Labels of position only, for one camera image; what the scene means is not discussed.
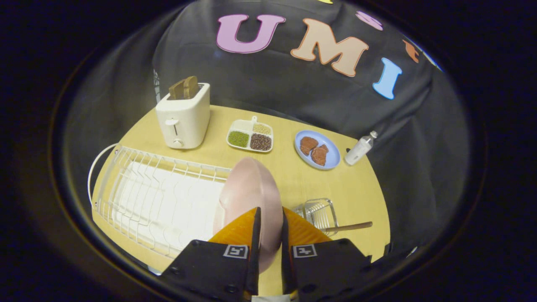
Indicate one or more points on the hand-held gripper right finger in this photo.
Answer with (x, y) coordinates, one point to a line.
(285, 239)

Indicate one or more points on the pink plate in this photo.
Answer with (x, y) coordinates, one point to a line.
(251, 188)

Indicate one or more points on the white toaster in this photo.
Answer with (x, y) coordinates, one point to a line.
(183, 117)

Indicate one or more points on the blue plate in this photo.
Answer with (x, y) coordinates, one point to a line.
(331, 157)

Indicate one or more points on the white plastic bottle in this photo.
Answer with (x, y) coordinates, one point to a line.
(359, 149)

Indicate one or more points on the white divided tray with beans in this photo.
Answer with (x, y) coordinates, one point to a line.
(251, 135)

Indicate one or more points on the brown toast slice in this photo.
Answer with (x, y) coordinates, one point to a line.
(176, 89)
(191, 86)

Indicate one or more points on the black backdrop cloth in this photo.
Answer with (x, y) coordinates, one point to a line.
(302, 84)

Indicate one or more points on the brown meat piece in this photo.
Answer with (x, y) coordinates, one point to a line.
(319, 154)
(308, 144)

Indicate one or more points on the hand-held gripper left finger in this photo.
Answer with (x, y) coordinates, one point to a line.
(256, 235)

